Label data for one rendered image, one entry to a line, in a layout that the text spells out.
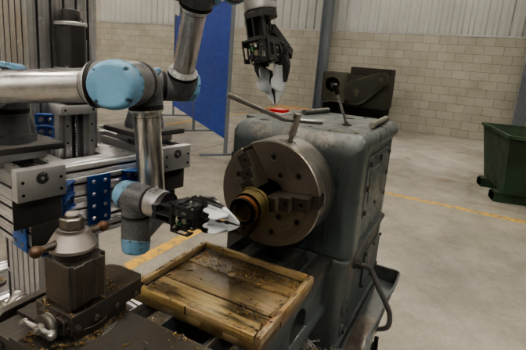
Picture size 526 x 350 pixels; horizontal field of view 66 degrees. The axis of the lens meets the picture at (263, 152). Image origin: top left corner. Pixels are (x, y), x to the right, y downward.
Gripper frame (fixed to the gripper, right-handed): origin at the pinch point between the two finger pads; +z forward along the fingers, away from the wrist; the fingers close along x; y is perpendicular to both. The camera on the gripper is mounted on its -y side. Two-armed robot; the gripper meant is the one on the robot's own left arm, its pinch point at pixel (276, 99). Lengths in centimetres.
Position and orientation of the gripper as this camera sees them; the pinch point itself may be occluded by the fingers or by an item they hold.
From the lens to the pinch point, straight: 99.3
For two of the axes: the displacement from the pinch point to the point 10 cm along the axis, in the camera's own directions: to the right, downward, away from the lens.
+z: 1.3, 9.9, 1.1
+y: -4.8, 1.5, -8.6
